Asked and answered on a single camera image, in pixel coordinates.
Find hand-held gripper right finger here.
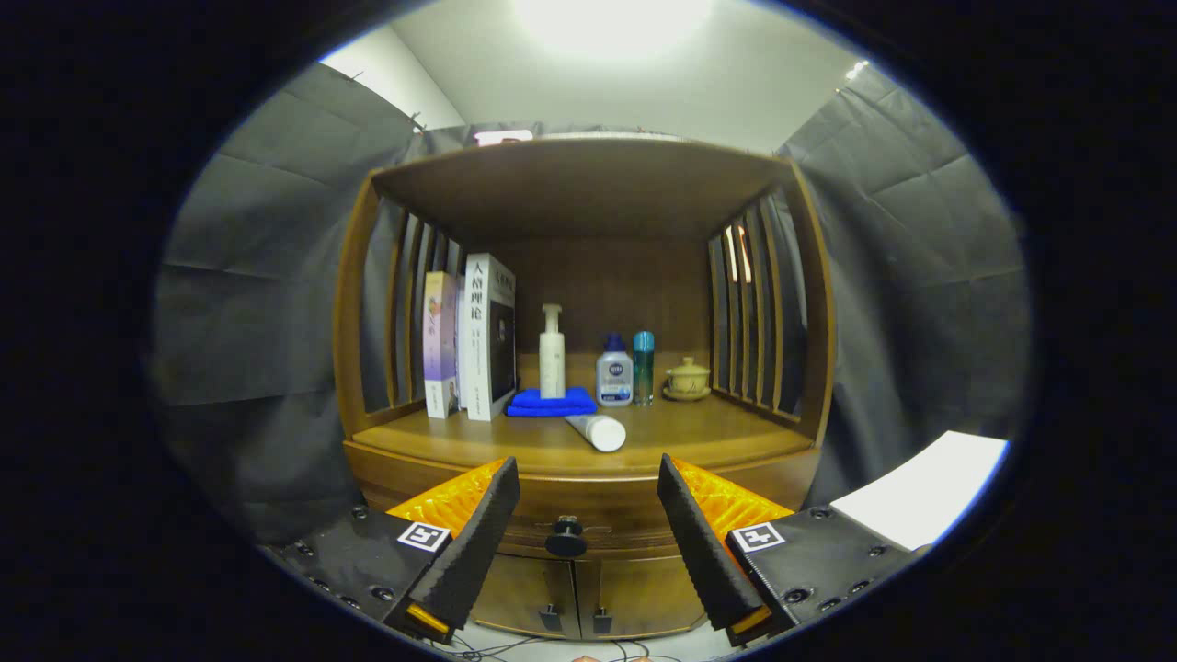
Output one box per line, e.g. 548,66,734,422
657,452,925,647

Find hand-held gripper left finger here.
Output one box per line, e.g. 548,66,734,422
262,455,521,645

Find black drawer knob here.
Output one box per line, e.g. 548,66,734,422
545,516,589,558

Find brown wooden drawer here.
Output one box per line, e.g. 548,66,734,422
345,439,822,560

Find white and green tube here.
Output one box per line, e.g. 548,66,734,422
564,413,628,453

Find wooden cabinet door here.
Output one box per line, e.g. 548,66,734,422
572,554,707,638
469,554,582,640

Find brown wooden countertop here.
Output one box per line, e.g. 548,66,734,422
352,395,817,479

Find brown wooden cabinet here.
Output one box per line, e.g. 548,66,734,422
333,136,838,642

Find blue folded cloth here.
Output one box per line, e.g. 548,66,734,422
506,386,599,418

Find beige lidded teacup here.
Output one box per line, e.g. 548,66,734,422
662,357,713,403

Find teal bottle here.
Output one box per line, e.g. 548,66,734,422
632,331,656,407

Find white bottle with blue cap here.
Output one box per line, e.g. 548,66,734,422
596,334,634,408

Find thick white book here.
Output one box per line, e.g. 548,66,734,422
457,253,517,422

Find white pump bottle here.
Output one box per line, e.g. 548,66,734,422
539,303,566,400

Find purple book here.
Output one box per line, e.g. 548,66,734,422
423,270,461,420

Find white board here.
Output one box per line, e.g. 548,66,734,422
829,430,1011,551

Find black floor cables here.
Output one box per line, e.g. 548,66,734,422
432,634,681,662

